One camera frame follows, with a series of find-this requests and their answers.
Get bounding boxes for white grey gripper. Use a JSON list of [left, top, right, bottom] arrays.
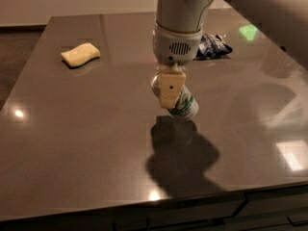
[[152, 23, 202, 109]]

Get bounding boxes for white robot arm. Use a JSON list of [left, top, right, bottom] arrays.
[[153, 0, 214, 109]]

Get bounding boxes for dark cabinet drawers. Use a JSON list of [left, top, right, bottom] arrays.
[[0, 184, 308, 231]]

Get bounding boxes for blue white chip bag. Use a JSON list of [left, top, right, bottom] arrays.
[[195, 33, 233, 60]]

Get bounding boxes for white green 7up can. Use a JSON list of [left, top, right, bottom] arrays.
[[150, 72, 199, 123]]

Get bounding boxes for yellow sponge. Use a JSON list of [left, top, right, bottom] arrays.
[[61, 43, 100, 68]]

